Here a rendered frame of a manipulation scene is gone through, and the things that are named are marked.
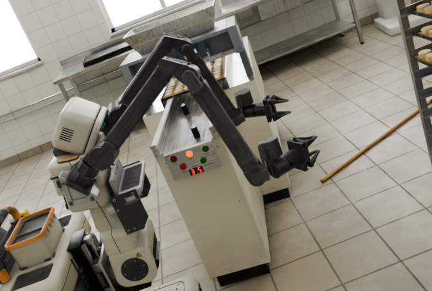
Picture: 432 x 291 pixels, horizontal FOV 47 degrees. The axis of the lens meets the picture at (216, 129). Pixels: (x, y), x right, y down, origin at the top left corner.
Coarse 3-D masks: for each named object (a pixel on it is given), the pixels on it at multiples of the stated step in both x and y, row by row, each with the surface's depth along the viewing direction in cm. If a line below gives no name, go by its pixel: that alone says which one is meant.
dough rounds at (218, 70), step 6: (216, 60) 331; (222, 60) 333; (210, 66) 324; (216, 66) 318; (222, 66) 319; (216, 72) 304; (222, 72) 306; (216, 78) 291; (174, 84) 313; (180, 84) 308; (168, 90) 305; (174, 90) 308; (180, 90) 295; (186, 90) 294; (168, 96) 296
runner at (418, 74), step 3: (420, 69) 205; (423, 69) 205; (426, 69) 205; (429, 69) 205; (414, 72) 205; (417, 72) 205; (420, 72) 205; (423, 72) 205; (426, 72) 205; (429, 72) 205; (414, 75) 205; (417, 75) 205; (420, 75) 205; (423, 75) 205; (426, 75) 203; (417, 78) 204; (420, 78) 203
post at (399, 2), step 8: (400, 0) 195; (400, 24) 199; (408, 24) 198; (408, 40) 200; (408, 48) 201; (408, 56) 203; (408, 64) 207; (416, 64) 204; (416, 80) 206; (416, 88) 208; (416, 96) 211; (424, 104) 210; (424, 120) 213; (424, 128) 215
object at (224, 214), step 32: (192, 128) 235; (160, 160) 236; (224, 160) 234; (192, 192) 241; (224, 192) 241; (256, 192) 291; (192, 224) 248; (224, 224) 248; (256, 224) 249; (224, 256) 255; (256, 256) 254
